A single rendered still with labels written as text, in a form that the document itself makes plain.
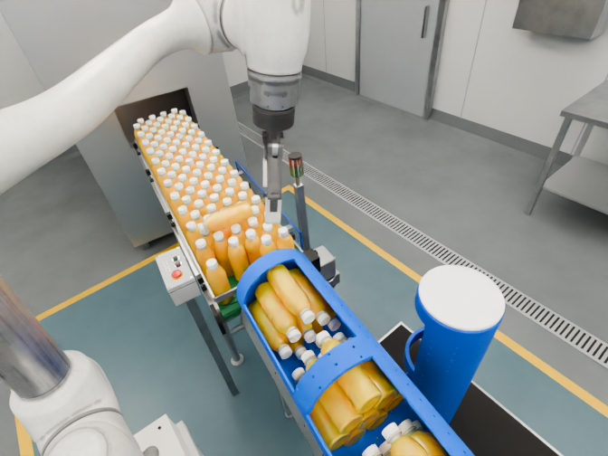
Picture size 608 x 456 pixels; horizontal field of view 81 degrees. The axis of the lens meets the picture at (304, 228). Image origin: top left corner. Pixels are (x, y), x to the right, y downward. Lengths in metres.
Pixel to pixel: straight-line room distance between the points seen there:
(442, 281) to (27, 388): 1.19
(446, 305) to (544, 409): 1.25
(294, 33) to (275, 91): 0.09
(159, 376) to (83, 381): 1.63
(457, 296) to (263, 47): 1.04
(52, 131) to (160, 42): 0.24
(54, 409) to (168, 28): 0.74
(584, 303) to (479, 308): 1.70
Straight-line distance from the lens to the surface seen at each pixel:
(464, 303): 1.35
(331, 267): 1.69
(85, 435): 0.86
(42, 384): 0.91
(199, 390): 2.41
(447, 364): 1.47
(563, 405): 2.52
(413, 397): 0.96
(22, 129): 0.50
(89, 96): 0.53
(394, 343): 2.25
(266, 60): 0.60
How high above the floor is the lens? 2.08
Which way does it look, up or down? 42 degrees down
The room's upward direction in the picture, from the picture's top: 7 degrees counter-clockwise
